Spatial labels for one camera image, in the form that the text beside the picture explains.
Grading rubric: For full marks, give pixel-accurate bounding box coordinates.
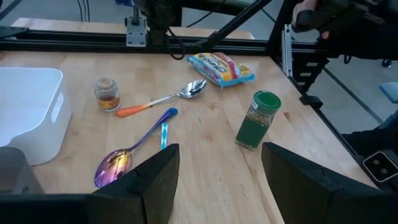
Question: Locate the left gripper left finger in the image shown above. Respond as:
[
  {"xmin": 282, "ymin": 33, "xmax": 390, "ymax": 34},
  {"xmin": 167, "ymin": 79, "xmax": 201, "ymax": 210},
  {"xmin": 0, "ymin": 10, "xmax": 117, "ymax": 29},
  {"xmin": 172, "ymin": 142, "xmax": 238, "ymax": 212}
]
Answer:
[{"xmin": 91, "ymin": 143, "xmax": 181, "ymax": 224}]

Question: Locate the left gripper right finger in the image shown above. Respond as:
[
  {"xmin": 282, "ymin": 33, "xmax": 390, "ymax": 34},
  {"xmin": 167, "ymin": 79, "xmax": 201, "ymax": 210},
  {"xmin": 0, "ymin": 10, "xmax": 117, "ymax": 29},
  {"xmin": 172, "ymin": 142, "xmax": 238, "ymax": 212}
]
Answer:
[{"xmin": 262, "ymin": 142, "xmax": 398, "ymax": 224}]

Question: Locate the iridescent purple spoon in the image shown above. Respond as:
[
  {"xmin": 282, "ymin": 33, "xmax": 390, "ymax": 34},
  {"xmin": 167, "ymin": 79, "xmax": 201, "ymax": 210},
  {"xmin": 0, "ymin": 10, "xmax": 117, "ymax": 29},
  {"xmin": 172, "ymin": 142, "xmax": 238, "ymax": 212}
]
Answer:
[{"xmin": 94, "ymin": 107, "xmax": 179, "ymax": 189}]

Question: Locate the blue white patterned handle spoon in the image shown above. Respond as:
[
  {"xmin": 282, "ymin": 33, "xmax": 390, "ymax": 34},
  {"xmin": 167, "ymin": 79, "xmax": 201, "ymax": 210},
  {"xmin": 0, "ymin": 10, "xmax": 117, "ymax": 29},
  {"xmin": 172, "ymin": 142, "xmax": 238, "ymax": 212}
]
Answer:
[{"xmin": 160, "ymin": 122, "xmax": 169, "ymax": 151}]

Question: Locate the small glass jar orange label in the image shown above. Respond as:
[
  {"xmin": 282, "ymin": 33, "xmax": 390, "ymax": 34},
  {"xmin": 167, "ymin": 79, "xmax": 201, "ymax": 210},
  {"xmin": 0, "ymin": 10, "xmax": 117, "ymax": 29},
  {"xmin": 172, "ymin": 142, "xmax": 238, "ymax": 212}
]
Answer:
[{"xmin": 93, "ymin": 77, "xmax": 122, "ymax": 113}]

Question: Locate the orange handled silver spoon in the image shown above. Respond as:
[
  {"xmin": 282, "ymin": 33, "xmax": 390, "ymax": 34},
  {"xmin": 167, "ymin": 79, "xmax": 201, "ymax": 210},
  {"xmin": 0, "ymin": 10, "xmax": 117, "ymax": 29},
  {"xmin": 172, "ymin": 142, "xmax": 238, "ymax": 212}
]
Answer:
[{"xmin": 116, "ymin": 78, "xmax": 208, "ymax": 118}]

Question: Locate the green lid spice jar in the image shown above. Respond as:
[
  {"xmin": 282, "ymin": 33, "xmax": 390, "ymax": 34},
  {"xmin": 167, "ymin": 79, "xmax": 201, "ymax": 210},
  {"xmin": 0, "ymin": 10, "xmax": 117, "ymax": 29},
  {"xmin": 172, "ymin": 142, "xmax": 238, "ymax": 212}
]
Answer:
[{"xmin": 234, "ymin": 90, "xmax": 282, "ymax": 152}]

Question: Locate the blue chair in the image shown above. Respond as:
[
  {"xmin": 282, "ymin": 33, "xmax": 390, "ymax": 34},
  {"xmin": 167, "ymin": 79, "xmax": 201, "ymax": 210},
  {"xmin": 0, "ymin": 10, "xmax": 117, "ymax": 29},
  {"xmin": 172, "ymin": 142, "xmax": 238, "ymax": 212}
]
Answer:
[{"xmin": 379, "ymin": 81, "xmax": 398, "ymax": 104}]

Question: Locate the blue yellow ramen noodle packet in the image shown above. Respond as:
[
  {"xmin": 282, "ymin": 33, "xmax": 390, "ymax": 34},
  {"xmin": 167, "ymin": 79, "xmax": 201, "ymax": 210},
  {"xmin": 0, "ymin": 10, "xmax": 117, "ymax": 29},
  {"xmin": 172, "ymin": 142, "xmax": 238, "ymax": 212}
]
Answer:
[{"xmin": 187, "ymin": 52, "xmax": 257, "ymax": 90}]

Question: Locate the person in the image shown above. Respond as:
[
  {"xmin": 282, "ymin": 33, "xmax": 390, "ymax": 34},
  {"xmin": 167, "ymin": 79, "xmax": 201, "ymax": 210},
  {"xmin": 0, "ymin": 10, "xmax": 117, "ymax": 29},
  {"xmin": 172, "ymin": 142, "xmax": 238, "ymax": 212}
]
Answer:
[{"xmin": 292, "ymin": 0, "xmax": 398, "ymax": 158}]

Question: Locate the white plastic bin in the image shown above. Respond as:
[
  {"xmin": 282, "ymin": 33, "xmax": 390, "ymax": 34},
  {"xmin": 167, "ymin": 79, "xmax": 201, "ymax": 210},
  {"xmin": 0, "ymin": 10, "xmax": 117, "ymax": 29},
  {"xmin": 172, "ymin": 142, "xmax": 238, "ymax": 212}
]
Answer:
[{"xmin": 0, "ymin": 67, "xmax": 73, "ymax": 166}]

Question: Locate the person's hand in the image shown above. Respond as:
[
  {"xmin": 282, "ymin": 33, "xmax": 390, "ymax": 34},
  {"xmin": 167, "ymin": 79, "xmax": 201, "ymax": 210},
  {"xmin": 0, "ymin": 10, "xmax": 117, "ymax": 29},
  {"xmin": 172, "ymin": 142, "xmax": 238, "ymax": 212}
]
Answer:
[{"xmin": 292, "ymin": 0, "xmax": 331, "ymax": 40}]

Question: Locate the grey metal mounting bracket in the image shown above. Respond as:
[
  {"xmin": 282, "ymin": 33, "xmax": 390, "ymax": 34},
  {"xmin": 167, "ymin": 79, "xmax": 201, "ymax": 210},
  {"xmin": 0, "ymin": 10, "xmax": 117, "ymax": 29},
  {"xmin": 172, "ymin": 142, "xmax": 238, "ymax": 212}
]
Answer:
[{"xmin": 125, "ymin": 16, "xmax": 147, "ymax": 48}]

